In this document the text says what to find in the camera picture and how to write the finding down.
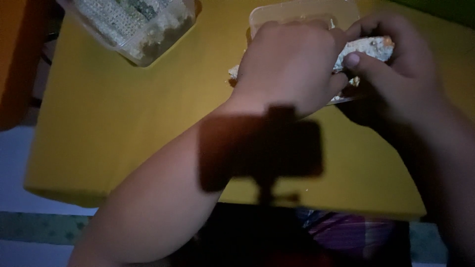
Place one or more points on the orange chair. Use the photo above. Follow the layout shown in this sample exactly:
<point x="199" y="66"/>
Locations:
<point x="18" y="59"/>

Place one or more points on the person's right hand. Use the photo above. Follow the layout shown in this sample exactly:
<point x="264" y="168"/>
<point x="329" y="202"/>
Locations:
<point x="400" y="74"/>

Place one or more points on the person's patterned clothing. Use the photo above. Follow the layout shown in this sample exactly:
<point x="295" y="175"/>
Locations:
<point x="315" y="233"/>

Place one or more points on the clear plastic tray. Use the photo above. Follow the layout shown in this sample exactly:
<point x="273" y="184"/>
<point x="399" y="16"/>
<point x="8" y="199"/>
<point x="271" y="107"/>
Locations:
<point x="308" y="15"/>

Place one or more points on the clear plastic container with beads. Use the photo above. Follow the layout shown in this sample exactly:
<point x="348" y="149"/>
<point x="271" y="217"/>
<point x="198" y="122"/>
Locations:
<point x="133" y="26"/>

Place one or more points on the green patterned mat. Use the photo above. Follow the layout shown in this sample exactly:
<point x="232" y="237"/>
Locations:
<point x="44" y="228"/>

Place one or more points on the person's left hand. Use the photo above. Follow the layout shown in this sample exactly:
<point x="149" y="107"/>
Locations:
<point x="289" y="63"/>

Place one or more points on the white beaded strip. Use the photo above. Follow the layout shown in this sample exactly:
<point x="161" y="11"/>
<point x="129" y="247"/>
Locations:
<point x="365" y="50"/>

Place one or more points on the yellow table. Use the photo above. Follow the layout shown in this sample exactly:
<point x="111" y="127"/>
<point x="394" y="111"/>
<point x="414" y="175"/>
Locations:
<point x="156" y="122"/>

